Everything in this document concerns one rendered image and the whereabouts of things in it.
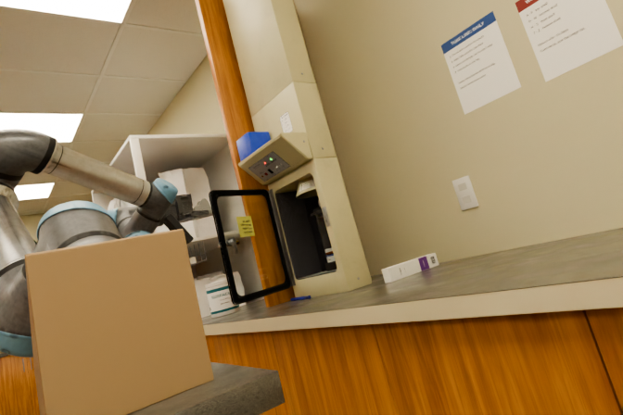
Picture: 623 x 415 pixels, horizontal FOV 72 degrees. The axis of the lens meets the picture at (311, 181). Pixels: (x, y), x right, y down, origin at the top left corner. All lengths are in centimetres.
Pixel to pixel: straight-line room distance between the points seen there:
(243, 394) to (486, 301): 43
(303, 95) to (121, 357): 118
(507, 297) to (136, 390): 56
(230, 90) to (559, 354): 154
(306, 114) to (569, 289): 109
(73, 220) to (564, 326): 78
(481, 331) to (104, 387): 60
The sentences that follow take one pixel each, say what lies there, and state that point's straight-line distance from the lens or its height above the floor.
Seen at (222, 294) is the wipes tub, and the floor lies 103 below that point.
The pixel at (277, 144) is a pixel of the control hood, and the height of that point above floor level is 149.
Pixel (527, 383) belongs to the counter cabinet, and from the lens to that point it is 85.
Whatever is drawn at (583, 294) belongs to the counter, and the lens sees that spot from 72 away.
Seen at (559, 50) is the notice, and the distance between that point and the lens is 150.
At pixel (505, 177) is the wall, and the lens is 155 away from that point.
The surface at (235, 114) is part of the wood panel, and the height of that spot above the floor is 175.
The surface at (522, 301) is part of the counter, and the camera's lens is 76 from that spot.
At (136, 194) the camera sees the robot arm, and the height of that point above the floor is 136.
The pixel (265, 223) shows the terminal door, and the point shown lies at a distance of 166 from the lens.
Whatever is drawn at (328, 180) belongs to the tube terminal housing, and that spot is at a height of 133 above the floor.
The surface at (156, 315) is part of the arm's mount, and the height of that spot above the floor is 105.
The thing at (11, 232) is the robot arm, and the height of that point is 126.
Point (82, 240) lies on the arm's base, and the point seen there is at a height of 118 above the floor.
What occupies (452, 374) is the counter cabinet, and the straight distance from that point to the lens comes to 93.
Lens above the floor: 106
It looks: 11 degrees up
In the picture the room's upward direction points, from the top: 15 degrees counter-clockwise
